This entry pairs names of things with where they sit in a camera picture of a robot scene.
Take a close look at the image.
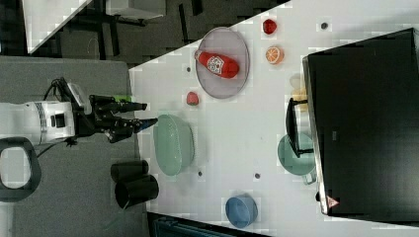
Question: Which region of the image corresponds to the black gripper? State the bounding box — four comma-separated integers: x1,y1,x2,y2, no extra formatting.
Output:
75,95,158,143

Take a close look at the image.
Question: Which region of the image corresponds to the green plastic strainer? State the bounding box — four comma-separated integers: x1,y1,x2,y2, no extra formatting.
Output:
153,115,195,176

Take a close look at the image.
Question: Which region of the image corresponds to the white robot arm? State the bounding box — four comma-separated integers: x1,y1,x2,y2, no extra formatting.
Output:
1,95,158,146

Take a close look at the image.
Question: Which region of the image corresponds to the red strawberry near strainer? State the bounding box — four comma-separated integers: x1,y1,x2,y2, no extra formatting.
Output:
187,92,199,106

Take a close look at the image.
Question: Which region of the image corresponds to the black cylinder rear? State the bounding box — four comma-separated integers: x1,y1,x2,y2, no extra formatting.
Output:
111,160,149,183

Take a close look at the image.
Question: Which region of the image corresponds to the black cylinder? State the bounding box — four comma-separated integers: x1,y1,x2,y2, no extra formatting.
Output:
115,175,159,208
111,160,149,183

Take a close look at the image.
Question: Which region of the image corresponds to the black cylinder front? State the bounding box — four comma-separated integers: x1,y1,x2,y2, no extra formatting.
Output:
115,175,159,208

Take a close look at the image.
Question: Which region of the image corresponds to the red ketchup bottle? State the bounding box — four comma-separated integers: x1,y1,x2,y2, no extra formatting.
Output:
195,50,240,79

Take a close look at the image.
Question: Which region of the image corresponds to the grey round plate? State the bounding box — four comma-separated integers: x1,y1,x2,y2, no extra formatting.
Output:
194,27,250,99

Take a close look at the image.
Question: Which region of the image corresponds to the blue bowl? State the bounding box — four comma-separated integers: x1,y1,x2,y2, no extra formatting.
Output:
225,194,259,228

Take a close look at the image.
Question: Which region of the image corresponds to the orange slice toy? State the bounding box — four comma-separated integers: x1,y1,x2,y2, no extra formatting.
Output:
265,46,285,64

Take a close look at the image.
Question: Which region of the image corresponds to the red strawberry toy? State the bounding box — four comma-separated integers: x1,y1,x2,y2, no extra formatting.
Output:
263,19,277,35

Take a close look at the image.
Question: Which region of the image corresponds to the peeled banana toy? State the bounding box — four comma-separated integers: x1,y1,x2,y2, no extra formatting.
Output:
290,74,308,113

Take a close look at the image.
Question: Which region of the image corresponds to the green mug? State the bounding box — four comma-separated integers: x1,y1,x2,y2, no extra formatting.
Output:
278,133,317,185

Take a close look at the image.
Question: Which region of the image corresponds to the black toaster oven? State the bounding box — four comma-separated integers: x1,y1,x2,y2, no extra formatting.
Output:
286,28,419,225

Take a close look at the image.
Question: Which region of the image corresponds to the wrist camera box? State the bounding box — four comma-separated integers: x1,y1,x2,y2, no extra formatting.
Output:
68,83,92,115

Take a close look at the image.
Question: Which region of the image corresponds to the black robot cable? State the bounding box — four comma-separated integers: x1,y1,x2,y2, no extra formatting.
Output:
42,77,72,102

